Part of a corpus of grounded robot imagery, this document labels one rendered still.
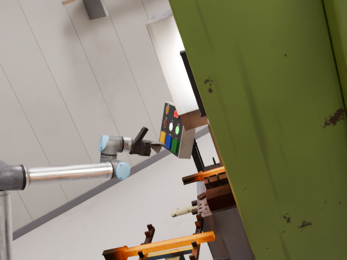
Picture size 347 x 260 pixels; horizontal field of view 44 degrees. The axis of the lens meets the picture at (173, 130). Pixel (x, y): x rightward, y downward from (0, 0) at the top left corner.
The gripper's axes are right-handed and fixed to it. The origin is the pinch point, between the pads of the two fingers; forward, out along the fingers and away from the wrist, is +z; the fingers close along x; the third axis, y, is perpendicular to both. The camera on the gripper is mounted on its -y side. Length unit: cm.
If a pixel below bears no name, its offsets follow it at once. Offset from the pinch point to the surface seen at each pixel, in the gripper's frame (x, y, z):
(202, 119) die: 57, -24, -7
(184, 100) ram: 60, -32, -18
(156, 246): 87, 20, -32
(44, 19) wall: -222, -67, -54
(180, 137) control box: 5.5, -5.2, 7.3
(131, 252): 81, 24, -39
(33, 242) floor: -181, 148, -46
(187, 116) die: 55, -25, -13
